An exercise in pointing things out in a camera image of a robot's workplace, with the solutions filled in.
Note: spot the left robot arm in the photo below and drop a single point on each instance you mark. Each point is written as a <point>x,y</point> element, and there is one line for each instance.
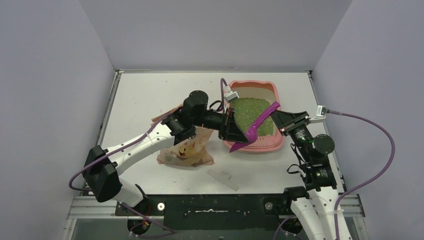
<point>103,167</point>

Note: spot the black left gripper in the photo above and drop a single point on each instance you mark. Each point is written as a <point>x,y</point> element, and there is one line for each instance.
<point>230,130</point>

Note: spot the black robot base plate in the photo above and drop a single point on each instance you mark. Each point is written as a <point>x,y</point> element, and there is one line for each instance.
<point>182,212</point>

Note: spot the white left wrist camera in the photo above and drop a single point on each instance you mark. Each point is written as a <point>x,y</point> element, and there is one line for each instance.
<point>230,96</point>

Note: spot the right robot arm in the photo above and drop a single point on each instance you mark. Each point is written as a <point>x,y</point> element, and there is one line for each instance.
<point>314,204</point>

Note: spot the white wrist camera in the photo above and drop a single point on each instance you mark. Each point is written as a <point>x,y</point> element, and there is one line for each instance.
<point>230,96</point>
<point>320,116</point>

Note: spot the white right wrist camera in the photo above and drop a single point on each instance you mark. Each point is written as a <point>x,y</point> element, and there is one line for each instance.
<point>320,116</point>

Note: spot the white bag clip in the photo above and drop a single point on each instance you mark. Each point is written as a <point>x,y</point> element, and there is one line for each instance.
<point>224,177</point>

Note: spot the green cat litter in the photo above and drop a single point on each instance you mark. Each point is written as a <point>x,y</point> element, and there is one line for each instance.
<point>247,110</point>

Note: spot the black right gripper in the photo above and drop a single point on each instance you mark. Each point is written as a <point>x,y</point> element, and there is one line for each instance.
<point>296,122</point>

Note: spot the beige cat litter bag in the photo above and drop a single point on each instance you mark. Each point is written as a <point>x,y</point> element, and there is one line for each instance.
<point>191,152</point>

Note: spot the purple litter scoop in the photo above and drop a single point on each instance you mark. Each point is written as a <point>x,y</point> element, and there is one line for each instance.
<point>252,131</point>

